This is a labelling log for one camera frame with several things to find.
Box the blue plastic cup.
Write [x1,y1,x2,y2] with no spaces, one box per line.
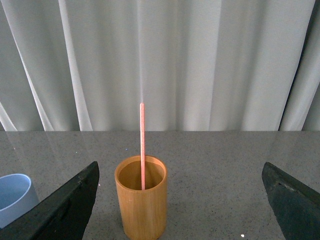
[0,173,40,229]

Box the white pleated curtain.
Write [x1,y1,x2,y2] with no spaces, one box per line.
[0,0,320,131]

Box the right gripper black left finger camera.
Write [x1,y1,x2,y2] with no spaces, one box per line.
[0,161,100,240]

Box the bamboo chopstick holder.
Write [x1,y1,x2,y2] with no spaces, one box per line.
[114,155,168,240]

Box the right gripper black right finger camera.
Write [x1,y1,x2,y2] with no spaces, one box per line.
[261,162,320,240]

